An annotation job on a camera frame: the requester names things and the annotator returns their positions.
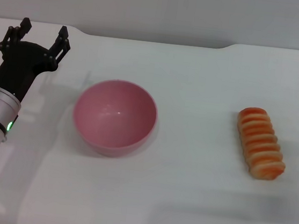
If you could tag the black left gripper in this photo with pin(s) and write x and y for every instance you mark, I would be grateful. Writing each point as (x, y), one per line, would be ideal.
(19, 64)

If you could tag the pink plastic bowl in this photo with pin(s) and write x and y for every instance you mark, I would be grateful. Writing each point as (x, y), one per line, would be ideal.
(113, 118)

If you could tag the orange ridged bread loaf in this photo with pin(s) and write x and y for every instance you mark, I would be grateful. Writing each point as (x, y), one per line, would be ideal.
(259, 143)

